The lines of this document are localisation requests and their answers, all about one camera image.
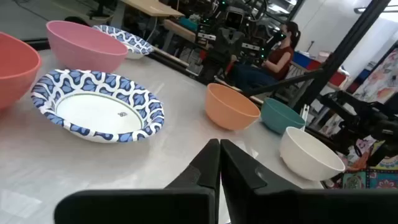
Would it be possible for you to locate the floral cloth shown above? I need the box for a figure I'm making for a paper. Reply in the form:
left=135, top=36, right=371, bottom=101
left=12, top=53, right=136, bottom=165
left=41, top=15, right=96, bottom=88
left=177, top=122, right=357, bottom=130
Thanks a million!
left=352, top=49, right=398, bottom=105

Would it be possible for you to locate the blue patterned paper bowl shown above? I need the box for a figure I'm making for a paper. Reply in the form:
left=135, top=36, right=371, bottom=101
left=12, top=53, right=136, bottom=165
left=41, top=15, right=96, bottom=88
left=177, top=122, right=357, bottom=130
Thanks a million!
left=92, top=24, right=155, bottom=60
left=30, top=68, right=166, bottom=144

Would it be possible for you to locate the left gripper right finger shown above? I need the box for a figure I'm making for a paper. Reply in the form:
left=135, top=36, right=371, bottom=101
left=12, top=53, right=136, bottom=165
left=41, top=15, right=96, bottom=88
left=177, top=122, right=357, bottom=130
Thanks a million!
left=220, top=138, right=398, bottom=224

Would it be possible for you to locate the colourful patterned rug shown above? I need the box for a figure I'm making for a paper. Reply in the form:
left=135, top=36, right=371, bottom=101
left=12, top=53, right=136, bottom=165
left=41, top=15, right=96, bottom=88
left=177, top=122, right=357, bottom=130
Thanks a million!
left=322, top=136, right=398, bottom=190

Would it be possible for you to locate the black robot station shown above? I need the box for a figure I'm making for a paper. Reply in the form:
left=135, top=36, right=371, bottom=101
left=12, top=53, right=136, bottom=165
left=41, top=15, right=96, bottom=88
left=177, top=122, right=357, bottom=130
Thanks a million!
left=195, top=0, right=282, bottom=83

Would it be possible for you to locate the blue box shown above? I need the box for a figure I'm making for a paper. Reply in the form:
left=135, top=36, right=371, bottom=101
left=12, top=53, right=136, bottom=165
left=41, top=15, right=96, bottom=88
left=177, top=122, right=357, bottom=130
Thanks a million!
left=292, top=50, right=322, bottom=71

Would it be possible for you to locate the white plastic bowl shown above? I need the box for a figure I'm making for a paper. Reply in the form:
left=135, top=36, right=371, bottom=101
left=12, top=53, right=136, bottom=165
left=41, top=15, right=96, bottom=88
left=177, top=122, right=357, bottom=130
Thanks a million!
left=279, top=126, right=346, bottom=182

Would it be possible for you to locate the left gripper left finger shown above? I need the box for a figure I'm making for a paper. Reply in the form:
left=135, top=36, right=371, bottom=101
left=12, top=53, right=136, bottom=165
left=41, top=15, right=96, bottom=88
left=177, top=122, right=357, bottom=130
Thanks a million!
left=53, top=138, right=221, bottom=224

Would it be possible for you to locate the teal plastic bowl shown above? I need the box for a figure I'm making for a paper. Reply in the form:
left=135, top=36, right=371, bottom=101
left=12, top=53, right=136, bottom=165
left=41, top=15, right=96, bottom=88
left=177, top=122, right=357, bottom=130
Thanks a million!
left=260, top=97, right=307, bottom=136

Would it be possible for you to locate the person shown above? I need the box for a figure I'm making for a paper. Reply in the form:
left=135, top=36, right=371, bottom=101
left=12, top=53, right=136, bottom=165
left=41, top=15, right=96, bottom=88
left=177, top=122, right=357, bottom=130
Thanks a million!
left=231, top=21, right=302, bottom=91

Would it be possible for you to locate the wooden desk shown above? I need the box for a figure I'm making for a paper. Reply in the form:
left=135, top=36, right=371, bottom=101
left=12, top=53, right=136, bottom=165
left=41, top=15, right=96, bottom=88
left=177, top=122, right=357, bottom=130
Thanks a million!
left=120, top=0, right=185, bottom=18

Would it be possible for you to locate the orange plastic bowl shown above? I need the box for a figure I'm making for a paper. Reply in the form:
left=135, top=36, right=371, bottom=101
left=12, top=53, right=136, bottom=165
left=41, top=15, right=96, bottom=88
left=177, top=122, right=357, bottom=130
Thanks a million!
left=204, top=82, right=261, bottom=131

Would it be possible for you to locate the pink plastic bowl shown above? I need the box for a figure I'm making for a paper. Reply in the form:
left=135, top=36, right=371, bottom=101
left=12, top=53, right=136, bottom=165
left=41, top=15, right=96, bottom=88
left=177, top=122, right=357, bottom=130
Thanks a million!
left=45, top=20, right=129, bottom=74

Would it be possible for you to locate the red box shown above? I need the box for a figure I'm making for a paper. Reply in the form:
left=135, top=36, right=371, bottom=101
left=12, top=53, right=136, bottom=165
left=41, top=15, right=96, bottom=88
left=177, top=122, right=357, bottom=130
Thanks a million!
left=328, top=70, right=348, bottom=88

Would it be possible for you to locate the red plastic bowl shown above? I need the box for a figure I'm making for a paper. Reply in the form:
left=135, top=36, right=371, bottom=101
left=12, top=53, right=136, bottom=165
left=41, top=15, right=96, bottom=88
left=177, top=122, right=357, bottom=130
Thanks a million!
left=0, top=30, right=42, bottom=112

